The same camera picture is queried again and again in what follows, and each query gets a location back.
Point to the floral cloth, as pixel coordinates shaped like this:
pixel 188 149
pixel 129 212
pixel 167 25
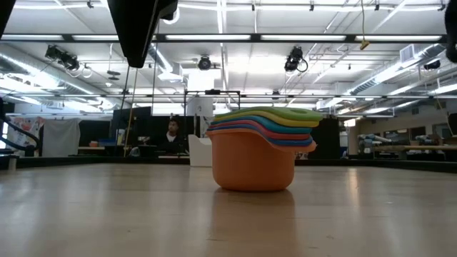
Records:
pixel 26 126

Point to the green measuring cup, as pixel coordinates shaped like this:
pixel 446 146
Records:
pixel 285 113

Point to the small black spotlight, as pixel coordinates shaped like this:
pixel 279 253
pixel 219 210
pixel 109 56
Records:
pixel 432 65

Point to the orange measuring cup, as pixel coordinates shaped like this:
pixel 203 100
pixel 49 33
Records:
pixel 250 164

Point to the black background monitor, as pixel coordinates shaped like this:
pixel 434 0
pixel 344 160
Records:
pixel 453 125

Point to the white ceiling vent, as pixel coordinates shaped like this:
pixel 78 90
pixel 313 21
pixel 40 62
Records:
pixel 407 53

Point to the black background rig frame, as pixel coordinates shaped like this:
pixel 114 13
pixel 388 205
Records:
pixel 212 91

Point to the blue measuring cup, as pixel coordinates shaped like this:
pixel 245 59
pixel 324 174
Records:
pixel 292 142

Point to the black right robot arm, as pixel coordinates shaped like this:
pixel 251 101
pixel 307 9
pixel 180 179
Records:
pixel 451 32

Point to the black track spotlights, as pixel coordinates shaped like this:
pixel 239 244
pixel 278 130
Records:
pixel 69 62

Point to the person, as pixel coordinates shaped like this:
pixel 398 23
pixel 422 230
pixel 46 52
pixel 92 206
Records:
pixel 174 141

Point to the grey cloth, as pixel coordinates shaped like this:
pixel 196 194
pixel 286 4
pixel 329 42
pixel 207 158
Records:
pixel 60 137

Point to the round black ceiling fixture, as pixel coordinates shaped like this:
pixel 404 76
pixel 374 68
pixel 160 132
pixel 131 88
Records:
pixel 204 63

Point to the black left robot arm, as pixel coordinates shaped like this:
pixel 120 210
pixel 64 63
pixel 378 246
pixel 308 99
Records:
pixel 5 9

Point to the black overhead light bar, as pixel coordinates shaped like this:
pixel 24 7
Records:
pixel 255 37

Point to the yellow measuring cup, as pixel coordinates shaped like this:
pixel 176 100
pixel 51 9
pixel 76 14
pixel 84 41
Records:
pixel 300 123

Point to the black metal table frame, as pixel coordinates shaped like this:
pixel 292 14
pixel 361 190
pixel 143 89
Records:
pixel 107 161

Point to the yellow hanging tag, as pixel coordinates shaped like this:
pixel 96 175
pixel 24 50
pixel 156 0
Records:
pixel 364 44

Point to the teal measuring cup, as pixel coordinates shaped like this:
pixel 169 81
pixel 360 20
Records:
pixel 296 129

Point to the white plastic basket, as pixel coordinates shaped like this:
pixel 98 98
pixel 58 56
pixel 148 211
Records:
pixel 200 153

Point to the black partition panel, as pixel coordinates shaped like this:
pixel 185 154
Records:
pixel 326 139
pixel 141 121

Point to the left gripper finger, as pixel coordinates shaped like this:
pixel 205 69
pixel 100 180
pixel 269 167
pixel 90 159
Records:
pixel 168 9
pixel 132 28

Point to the red measuring cup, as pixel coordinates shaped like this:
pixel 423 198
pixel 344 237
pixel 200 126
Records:
pixel 289 136

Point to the wooden background table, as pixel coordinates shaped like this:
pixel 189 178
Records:
pixel 428 147

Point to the blue storage bin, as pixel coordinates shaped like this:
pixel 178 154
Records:
pixel 107 142

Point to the black overhead camera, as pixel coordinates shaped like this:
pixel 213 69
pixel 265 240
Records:
pixel 293 59

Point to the silver air duct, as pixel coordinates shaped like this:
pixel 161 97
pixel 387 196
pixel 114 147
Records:
pixel 21 69

